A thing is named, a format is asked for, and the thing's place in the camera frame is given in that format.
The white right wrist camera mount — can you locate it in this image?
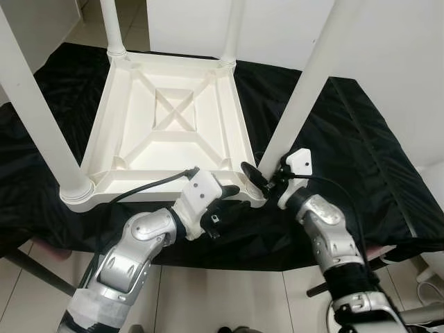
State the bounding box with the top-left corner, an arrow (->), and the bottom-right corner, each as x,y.
277,148 -> 314,210

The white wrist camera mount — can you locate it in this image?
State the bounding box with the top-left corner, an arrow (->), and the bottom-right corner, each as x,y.
172,166 -> 224,241
277,148 -> 314,210

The pink folding table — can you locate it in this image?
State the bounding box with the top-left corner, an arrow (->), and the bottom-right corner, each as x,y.
31,232 -> 396,266

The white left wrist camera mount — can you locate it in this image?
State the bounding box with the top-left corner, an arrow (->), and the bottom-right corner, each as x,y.
172,166 -> 224,241

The black cloth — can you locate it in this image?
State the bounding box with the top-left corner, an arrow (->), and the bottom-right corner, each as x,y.
0,42 -> 444,273

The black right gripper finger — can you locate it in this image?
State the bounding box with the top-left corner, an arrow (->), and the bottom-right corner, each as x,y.
240,162 -> 270,196

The white plastic table top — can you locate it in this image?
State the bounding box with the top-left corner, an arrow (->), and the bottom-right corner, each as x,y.
59,52 -> 269,212

